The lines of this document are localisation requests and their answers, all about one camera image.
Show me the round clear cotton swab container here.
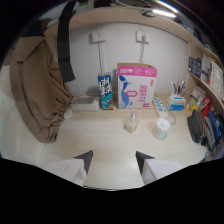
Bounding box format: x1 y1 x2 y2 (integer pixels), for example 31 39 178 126
152 117 171 140

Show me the small glass bottle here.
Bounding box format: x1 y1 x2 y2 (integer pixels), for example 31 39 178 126
124 111 140 134

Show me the dark grey pouch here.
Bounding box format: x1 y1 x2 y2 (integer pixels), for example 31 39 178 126
186 109 205 144

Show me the white power strip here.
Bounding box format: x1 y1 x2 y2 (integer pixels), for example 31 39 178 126
152 95 170 118

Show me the white rectangular plastic box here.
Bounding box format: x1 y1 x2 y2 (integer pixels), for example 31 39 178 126
70 95 101 112

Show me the white pen holder with pens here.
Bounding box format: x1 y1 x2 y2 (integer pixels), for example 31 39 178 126
166 79 187 112

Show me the pink and white cardboard box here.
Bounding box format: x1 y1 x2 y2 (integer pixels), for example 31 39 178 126
116 62 158 110

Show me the tall blue drink carton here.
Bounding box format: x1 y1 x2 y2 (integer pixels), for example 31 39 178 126
97 71 114 111

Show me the wooden shelf unit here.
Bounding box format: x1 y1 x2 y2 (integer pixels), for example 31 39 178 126
43 6 224 161

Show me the light strip lamp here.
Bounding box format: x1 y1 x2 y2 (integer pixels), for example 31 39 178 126
141 8 178 20

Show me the white cable duct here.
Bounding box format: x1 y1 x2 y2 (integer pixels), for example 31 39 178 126
97 41 107 74

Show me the white plug cable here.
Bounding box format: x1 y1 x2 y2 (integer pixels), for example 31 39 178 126
138 35 148 65

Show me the dark hanging strap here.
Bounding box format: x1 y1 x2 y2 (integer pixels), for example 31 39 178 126
56 0 78 84

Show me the wall socket with plug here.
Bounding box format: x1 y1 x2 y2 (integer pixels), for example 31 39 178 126
135 30 151 44

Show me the white wall socket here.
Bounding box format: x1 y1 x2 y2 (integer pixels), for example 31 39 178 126
91 30 107 44

